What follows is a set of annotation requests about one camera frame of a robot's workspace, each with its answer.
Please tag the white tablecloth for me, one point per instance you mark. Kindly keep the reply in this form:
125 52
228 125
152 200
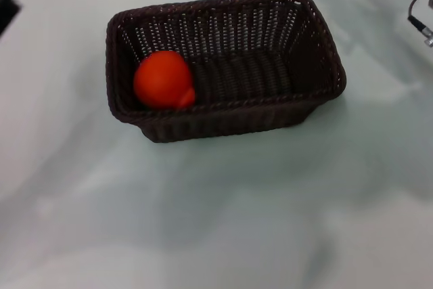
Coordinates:
216 207

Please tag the dark brown woven basket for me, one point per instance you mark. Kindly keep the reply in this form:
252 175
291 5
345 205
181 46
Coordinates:
236 76

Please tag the orange tangerine with stem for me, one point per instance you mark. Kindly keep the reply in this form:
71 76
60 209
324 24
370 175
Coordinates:
162 81

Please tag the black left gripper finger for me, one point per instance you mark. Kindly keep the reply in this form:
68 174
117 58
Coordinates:
8 11

